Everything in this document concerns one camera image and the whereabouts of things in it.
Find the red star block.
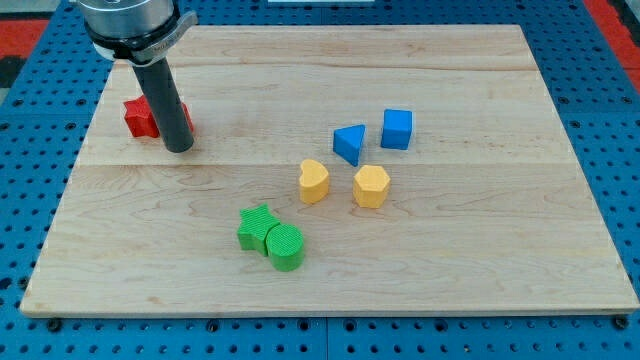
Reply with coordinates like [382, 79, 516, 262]
[123, 94, 195, 139]

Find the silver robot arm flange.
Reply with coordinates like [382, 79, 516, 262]
[74, 0, 198, 67]

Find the blue triangle block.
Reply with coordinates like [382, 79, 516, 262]
[333, 124, 366, 167]

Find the yellow heart block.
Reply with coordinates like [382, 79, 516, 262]
[298, 159, 330, 204]

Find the light wooden board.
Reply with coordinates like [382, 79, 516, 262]
[21, 25, 639, 318]

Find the yellow hexagon block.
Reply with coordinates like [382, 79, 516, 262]
[353, 165, 391, 209]

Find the green cylinder block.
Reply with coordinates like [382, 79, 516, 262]
[266, 224, 305, 272]

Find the green star block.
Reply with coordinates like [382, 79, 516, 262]
[236, 203, 280, 256]

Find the blue cube block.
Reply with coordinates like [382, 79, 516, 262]
[381, 109, 413, 150]

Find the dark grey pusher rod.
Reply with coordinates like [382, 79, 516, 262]
[133, 59, 194, 153]

